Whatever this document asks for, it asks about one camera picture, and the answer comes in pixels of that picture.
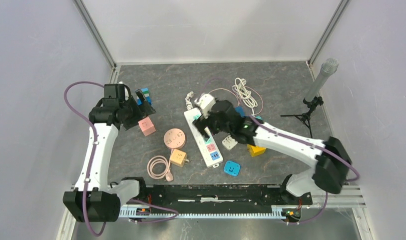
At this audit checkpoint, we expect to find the grey microphone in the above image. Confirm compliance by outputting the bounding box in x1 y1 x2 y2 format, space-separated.
303 58 339 104

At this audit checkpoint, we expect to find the pink round socket base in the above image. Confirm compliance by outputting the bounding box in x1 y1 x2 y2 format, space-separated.
163 128 186 150

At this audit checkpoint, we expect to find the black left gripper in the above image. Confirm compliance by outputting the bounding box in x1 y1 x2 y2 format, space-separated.
119 89 155 131

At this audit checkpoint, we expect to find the white long power strip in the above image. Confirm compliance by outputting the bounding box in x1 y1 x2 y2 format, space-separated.
184 108 223 168

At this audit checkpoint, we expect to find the white plug adapter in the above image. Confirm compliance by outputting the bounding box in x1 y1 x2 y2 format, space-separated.
222 135 238 151

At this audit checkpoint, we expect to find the orange cube socket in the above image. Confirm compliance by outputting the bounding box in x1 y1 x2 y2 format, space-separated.
169 148 189 167

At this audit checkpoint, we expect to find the blue green striped block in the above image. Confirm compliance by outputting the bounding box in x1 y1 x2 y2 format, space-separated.
136 88 152 105

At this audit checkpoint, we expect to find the dark blue cube socket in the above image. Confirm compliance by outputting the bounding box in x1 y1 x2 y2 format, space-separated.
235 106 246 117

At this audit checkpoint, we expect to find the blue plug adapter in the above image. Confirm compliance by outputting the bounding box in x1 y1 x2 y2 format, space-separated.
223 160 241 177

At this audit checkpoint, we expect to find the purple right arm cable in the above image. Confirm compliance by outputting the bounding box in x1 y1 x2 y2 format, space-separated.
202 78 361 226

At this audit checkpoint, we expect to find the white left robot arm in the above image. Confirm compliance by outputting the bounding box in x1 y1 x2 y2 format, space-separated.
62 83 156 223

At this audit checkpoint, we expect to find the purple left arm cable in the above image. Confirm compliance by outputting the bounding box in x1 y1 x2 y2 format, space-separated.
63 81 180 238

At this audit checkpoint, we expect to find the pink round plug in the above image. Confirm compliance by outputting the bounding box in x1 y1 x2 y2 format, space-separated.
165 172 174 182

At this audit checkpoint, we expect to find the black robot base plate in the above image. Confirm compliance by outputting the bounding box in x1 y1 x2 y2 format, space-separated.
135 184 313 214

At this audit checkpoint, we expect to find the pink lightning charging cable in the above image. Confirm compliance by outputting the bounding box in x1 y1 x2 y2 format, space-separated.
207 86 264 116

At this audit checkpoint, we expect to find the pink cube socket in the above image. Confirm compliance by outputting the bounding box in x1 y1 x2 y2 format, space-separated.
138 117 156 136

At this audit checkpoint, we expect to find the black microphone tripod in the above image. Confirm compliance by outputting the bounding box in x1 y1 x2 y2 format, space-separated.
280 96 324 138

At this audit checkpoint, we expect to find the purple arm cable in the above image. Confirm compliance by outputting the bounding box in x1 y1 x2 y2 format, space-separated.
202 78 361 226
63 81 180 238

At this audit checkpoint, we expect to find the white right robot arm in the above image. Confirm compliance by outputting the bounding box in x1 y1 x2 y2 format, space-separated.
193 94 355 204

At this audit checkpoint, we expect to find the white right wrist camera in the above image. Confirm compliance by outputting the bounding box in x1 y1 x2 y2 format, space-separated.
194 93 217 119

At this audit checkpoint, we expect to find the white power strip cable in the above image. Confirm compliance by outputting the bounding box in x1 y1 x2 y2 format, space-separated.
231 77 258 117

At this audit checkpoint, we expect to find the yellow cube socket adapter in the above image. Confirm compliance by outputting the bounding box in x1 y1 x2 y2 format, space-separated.
247 144 266 157

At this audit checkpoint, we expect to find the pink coiled power cable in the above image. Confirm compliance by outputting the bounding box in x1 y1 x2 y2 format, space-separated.
147 149 174 180

